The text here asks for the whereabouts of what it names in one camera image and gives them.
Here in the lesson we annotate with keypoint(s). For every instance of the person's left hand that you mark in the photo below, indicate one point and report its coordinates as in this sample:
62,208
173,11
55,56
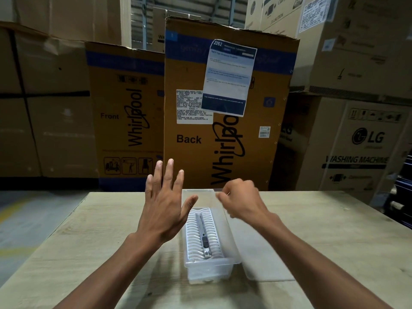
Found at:
162,215

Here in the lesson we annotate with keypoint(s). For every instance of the person's right hand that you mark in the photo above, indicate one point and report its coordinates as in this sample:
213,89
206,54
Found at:
246,199

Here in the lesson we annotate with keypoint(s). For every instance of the person's left middle finger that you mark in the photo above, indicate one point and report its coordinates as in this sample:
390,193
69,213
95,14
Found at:
169,175

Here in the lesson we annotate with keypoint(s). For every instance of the person's left thumb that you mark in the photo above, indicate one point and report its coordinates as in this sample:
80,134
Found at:
190,205

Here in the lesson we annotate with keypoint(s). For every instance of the person's right fingers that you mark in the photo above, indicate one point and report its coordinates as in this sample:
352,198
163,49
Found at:
225,193

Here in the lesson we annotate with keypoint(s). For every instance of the person's left little finger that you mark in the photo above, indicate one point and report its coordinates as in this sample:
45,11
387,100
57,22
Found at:
149,186

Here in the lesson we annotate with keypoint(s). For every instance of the person's left forearm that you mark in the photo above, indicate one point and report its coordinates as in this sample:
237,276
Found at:
109,273

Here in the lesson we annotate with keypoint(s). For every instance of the person's right forearm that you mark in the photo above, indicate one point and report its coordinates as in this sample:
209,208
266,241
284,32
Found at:
322,270

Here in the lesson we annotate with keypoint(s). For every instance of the tall brown blue-striped cardboard box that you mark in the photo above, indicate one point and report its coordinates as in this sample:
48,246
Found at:
193,157

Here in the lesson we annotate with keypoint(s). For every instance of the grey utility knife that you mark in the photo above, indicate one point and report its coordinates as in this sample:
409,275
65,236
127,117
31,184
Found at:
203,234

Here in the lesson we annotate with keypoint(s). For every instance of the white ribbed insert tray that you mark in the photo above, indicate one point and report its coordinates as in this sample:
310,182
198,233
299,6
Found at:
215,234

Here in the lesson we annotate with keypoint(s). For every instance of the clear plastic container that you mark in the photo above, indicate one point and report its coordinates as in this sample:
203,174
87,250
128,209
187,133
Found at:
206,273

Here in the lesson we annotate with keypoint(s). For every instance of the white text label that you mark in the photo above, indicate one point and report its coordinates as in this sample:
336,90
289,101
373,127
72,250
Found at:
190,107

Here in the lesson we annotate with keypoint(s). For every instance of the clear plastic lid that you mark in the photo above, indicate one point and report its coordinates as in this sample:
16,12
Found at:
260,254

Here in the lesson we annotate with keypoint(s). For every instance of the small white barcode label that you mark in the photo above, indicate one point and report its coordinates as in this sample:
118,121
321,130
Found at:
264,132

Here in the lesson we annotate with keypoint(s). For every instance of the blue and white paper sheet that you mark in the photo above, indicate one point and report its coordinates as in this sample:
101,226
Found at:
228,77

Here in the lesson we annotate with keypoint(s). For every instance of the washing machine cardboard box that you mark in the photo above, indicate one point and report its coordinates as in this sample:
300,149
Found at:
347,147

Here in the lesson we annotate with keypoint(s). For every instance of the pale cardboard box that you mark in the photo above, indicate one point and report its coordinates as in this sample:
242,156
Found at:
159,28

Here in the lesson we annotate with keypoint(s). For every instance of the dark blue object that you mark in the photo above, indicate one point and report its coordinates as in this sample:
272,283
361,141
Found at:
402,199

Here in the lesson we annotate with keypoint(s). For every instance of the cardboard box with black symbols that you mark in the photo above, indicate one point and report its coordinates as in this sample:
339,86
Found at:
273,12

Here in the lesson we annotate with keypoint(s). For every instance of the plain brown cardboard box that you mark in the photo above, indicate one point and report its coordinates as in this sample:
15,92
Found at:
70,16

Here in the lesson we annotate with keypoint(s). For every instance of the white shipping label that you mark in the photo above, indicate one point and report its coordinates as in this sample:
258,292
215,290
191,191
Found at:
310,14

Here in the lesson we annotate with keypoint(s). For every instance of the large light brown cardboard box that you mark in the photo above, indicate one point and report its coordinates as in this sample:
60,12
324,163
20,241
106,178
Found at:
360,48

